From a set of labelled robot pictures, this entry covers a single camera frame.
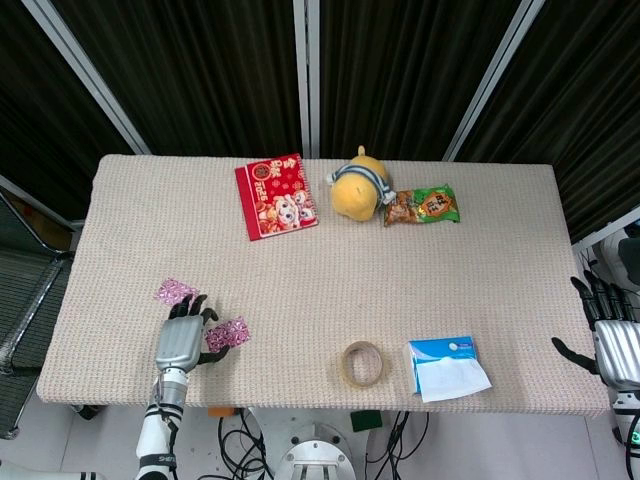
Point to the green block under table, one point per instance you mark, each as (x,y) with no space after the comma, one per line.
(366,421)

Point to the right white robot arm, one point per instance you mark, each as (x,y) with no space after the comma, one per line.
(627,435)

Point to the black mesh metal chair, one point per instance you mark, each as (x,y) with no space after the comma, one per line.
(25,310)

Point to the silver robot torso base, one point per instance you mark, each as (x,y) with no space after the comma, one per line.
(316,455)

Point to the blue white tissue pack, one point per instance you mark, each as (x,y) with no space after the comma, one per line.
(445,372)

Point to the dark table leg foot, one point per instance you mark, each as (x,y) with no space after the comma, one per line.
(89,411)

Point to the beige waffle tablecloth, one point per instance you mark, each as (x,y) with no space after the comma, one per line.
(320,280)

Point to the green snack bag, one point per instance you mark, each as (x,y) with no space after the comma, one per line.
(422,206)

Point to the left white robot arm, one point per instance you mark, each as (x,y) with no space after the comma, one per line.
(162,430)

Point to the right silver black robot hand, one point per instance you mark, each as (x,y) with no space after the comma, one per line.
(620,355)

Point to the yellowish packing tape roll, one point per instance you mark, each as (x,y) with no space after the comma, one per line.
(347,372)

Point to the black pleated curtain panel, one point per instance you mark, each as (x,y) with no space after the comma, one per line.
(585,115)
(35,125)
(200,75)
(395,75)

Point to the grey aluminium partition post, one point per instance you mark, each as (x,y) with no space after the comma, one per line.
(306,75)
(92,75)
(40,202)
(492,75)
(607,230)

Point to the orange block under table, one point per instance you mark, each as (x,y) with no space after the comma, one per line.
(221,412)

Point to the white machine part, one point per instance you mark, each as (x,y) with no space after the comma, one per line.
(612,255)

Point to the red 2026 spiral calendar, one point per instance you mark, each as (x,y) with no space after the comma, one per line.
(277,197)

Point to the yellow plush toy striped scarf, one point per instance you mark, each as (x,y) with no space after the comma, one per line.
(356,192)

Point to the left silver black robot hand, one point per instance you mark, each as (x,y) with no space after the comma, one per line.
(179,345)

